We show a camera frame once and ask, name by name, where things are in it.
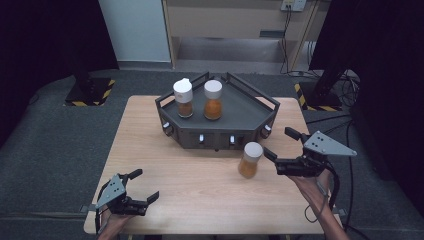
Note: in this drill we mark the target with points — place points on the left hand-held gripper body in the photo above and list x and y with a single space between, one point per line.
111 193

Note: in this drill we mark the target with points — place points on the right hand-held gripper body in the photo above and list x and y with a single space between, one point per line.
325 145

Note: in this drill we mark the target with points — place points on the orange spice jar round lid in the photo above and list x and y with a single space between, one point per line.
213 100
250 161

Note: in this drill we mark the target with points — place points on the black metal corner rack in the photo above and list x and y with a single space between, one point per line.
240 113

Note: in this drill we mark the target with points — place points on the spice jar with flip lid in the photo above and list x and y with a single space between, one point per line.
183 96

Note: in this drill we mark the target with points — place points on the person's left hand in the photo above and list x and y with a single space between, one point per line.
115 221

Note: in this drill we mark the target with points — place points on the person's right hand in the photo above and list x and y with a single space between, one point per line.
311 188

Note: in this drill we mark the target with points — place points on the black stand column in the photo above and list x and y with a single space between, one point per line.
83 81
328 83

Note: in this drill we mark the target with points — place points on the black curtain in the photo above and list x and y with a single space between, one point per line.
40 43
386 66

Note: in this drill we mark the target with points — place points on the beige wooden cabinet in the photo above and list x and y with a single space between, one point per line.
230 20

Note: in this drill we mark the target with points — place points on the white panel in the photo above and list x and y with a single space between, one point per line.
136 30

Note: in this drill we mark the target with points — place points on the grey table bracket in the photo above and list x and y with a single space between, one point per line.
340 212
87 208

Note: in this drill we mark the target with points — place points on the striped stand base plate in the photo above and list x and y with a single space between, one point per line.
100 91
320 101

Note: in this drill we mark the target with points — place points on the white wall power outlet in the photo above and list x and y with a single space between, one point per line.
294 4

